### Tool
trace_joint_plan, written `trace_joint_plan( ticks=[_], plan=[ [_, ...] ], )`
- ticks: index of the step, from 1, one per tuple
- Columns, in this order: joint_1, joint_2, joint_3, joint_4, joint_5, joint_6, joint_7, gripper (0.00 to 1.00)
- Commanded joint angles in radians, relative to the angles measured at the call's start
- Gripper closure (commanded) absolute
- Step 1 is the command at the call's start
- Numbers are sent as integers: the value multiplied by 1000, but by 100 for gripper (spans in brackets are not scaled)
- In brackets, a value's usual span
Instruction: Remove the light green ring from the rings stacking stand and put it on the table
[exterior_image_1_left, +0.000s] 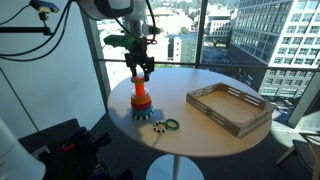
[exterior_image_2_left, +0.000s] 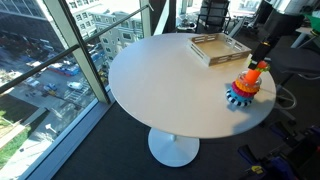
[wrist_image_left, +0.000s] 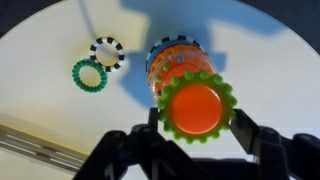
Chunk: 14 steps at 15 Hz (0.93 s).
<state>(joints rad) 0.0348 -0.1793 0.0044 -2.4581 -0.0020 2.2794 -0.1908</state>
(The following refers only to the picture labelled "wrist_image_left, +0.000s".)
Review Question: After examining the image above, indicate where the light wooden slotted tray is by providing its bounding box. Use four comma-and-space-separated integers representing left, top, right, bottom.
0, 122, 90, 175

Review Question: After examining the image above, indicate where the orange stacking ring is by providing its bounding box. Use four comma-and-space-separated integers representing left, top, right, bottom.
147, 42, 210, 85

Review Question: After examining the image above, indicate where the small black white striped ring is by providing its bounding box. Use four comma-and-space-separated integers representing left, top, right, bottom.
88, 35, 126, 74

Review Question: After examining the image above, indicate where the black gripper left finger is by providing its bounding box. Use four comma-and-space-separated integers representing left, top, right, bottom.
147, 106, 161, 134

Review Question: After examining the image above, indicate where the teal stacking ring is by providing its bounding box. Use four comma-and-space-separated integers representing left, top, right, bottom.
146, 39, 201, 73

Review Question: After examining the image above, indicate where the dark green stacking ring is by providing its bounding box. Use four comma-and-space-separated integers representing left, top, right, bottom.
71, 57, 109, 94

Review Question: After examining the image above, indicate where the light green stacking ring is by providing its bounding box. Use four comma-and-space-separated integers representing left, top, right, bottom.
156, 68, 239, 145

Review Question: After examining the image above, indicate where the orange stacking pole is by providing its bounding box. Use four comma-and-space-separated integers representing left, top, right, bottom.
164, 63, 224, 136

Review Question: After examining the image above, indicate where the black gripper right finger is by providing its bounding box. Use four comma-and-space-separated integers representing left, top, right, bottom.
231, 107, 260, 155

